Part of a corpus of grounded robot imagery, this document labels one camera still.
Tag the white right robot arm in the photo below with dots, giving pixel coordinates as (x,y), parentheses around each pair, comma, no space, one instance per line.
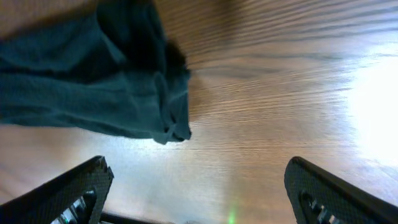
(130,219)

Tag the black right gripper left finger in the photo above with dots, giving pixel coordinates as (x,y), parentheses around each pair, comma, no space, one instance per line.
(77,196)

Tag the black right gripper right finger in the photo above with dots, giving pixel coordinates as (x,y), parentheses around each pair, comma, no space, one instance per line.
(319,197)

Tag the dark green t-shirt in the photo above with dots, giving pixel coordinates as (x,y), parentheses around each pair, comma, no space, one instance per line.
(113,72)

